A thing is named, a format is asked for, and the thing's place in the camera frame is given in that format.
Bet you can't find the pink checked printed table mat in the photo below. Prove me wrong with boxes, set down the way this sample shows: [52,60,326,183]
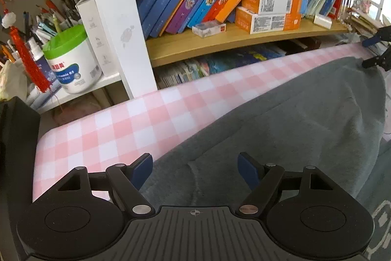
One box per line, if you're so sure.
[32,42,370,203]

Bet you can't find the tall white carton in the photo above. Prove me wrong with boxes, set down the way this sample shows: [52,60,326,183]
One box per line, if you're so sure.
[76,0,121,76]

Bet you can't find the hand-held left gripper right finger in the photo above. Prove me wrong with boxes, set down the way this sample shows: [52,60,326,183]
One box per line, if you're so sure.
[237,152,339,217]

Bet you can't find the white charger plug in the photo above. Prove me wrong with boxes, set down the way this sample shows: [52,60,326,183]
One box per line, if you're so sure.
[313,14,333,30]

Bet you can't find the white bottle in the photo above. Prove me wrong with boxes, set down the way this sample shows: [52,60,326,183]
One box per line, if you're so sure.
[26,37,46,72]

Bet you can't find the small red and white box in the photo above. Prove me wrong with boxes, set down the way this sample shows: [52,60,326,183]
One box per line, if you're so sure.
[192,19,227,38]

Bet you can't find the pile of booklets and papers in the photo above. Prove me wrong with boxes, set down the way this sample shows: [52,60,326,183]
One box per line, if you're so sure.
[348,9,385,44]

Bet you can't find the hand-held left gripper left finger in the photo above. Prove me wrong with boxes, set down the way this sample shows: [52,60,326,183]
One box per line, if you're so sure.
[49,153,156,219]

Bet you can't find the bunch of pens and brushes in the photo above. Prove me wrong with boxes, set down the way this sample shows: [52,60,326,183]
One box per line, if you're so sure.
[0,0,83,63]

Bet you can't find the orange and white carton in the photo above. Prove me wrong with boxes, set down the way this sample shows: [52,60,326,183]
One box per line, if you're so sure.
[235,6,303,34]
[241,0,309,15]

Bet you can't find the stack of thin magazines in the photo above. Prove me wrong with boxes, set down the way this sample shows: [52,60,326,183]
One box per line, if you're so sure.
[156,41,321,90]

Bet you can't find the white and wood bookshelf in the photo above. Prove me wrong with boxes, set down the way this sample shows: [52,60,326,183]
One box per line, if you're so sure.
[31,0,391,113]

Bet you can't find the white plastic bag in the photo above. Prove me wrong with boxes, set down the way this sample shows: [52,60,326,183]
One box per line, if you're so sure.
[0,61,28,101]

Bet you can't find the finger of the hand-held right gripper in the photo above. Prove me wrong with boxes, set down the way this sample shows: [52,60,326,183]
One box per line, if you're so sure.
[362,47,391,70]
[362,25,391,47]

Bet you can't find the white tub with green lid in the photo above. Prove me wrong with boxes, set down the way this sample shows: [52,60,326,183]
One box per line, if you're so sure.
[42,24,103,95]

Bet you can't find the red tassel ornament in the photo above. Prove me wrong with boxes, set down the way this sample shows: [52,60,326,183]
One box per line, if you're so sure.
[0,0,52,93]

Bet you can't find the grey sweatpants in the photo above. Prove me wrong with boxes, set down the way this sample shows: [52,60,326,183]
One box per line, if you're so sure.
[139,56,387,213]

